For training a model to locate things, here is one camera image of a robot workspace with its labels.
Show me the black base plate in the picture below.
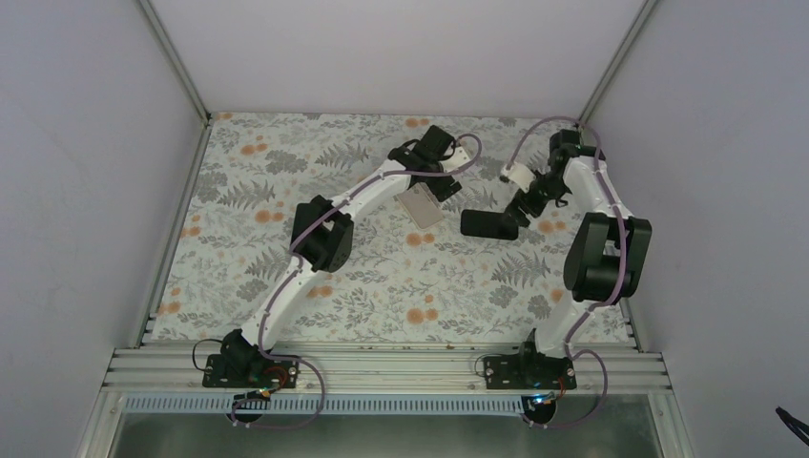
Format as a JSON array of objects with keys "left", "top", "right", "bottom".
[
  {"left": 202, "top": 355, "right": 300, "bottom": 390},
  {"left": 483, "top": 354, "right": 577, "bottom": 390}
]

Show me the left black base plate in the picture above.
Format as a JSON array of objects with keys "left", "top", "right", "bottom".
[{"left": 202, "top": 355, "right": 300, "bottom": 390}]

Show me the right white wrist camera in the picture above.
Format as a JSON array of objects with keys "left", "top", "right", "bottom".
[{"left": 500, "top": 162, "right": 536, "bottom": 193}]

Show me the aluminium rail frame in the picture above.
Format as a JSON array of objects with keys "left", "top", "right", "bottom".
[{"left": 73, "top": 343, "right": 696, "bottom": 458}]

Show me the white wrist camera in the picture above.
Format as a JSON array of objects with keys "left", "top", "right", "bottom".
[
  {"left": 500, "top": 162, "right": 536, "bottom": 193},
  {"left": 439, "top": 145, "right": 474, "bottom": 174}
]

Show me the black object at edge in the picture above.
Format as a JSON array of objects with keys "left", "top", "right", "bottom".
[{"left": 775, "top": 406, "right": 809, "bottom": 446}]

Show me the floral patterned table mat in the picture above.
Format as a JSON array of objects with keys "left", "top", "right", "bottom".
[{"left": 151, "top": 113, "right": 582, "bottom": 344}]

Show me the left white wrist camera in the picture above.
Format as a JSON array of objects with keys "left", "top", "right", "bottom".
[{"left": 439, "top": 145, "right": 474, "bottom": 174}]

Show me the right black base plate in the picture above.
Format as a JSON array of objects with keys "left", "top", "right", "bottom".
[{"left": 483, "top": 354, "right": 577, "bottom": 390}]

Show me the beige phone case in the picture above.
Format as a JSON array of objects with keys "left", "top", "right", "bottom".
[{"left": 396, "top": 183, "right": 445, "bottom": 229}]

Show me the black phone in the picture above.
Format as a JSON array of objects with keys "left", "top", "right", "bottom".
[{"left": 460, "top": 209, "right": 519, "bottom": 240}]

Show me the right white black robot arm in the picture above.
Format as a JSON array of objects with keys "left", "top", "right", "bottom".
[{"left": 502, "top": 129, "right": 653, "bottom": 388}]

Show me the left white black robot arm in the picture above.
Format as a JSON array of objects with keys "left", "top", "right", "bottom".
[{"left": 218, "top": 126, "right": 483, "bottom": 386}]

